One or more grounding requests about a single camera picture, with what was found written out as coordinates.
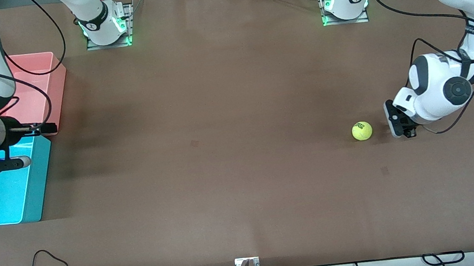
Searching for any blue plastic bin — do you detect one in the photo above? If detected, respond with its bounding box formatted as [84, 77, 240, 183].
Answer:
[0, 133, 61, 227]

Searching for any pink plastic bin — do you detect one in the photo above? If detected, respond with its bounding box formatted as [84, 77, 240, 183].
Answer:
[0, 48, 75, 143]

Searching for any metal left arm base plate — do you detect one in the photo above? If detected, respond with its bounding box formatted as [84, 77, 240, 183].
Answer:
[319, 0, 370, 28]

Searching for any coiled black cable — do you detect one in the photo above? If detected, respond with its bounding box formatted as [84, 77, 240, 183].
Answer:
[421, 249, 466, 266]

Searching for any yellow tennis ball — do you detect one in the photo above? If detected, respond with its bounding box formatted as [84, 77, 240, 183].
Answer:
[351, 120, 374, 142]

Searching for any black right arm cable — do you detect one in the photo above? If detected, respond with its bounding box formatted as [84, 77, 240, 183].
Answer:
[0, 0, 77, 141]

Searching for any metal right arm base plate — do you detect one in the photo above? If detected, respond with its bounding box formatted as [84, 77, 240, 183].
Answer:
[82, 1, 137, 52]

